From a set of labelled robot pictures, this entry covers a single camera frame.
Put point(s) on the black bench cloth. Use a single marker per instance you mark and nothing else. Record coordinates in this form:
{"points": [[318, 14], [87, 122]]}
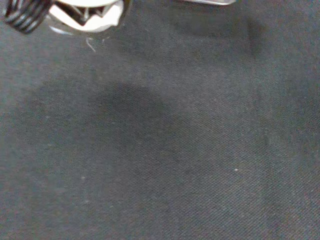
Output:
{"points": [[160, 140]]}

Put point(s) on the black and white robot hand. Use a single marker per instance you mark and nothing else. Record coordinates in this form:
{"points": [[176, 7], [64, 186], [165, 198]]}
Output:
{"points": [[23, 18]]}

